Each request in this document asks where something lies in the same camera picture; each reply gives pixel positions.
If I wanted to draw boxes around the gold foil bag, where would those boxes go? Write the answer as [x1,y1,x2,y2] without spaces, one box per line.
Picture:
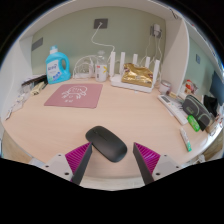
[121,63,154,89]

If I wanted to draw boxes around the green and white tube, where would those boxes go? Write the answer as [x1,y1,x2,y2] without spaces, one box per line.
[179,127,193,153]

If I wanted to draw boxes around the yellow package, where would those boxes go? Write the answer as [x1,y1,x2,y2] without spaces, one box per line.
[30,81,47,96]

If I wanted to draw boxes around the clear plastic bags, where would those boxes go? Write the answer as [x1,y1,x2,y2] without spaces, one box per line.
[9,91,29,113]

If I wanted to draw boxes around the pink printed mouse pad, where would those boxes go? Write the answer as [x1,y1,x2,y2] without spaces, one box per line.
[43,83,104,109]

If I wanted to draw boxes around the small red figure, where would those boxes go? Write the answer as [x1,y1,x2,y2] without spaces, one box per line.
[183,79,198,95]

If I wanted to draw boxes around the small green pack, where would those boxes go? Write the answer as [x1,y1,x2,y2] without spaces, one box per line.
[186,114,201,133]

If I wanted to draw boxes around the grey wall socket with cable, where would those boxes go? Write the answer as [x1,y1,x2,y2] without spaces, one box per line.
[93,18,109,30]

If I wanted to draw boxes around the white cable bundle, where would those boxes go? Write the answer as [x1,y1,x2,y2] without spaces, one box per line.
[72,54,97,80]

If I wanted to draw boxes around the white remote control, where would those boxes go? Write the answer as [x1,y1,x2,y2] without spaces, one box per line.
[157,94,189,126]

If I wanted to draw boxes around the white hanging cable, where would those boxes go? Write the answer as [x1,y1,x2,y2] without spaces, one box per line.
[90,22,116,58]

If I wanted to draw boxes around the grey zip pouch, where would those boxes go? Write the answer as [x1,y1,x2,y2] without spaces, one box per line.
[181,94,214,132]

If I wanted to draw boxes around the clear bottle with red label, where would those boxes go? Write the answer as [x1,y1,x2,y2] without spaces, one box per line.
[94,50,109,83]

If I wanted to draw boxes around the blue detergent bottle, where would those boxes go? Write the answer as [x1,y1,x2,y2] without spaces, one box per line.
[45,45,72,85]

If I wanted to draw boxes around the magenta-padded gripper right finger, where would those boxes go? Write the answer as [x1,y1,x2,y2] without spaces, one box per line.
[132,142,184,186]

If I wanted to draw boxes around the white wall shelf unit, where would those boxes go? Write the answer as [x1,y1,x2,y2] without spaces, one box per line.
[19,0,224,96]

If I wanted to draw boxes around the black bag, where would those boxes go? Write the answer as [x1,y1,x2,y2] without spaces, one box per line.
[203,94,219,118]

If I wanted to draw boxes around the black monitor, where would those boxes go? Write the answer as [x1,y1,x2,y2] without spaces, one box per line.
[209,70,224,106]

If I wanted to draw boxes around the stack of books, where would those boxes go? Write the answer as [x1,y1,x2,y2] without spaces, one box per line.
[21,74,48,88]

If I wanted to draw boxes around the black computer mouse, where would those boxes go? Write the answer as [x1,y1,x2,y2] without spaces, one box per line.
[85,125,128,163]

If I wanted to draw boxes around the white router with antennas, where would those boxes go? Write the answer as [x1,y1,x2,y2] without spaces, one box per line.
[108,50,161,94]

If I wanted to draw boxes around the white wall charger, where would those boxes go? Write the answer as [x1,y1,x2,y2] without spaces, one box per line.
[149,23,163,38]

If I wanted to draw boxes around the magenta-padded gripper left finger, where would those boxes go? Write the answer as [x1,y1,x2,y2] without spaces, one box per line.
[29,142,93,186]

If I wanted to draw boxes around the white and yellow snack packet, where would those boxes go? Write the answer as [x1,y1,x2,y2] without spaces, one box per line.
[3,106,14,121]

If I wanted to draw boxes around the small round tin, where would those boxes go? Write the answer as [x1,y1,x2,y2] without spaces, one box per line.
[158,79,172,95]

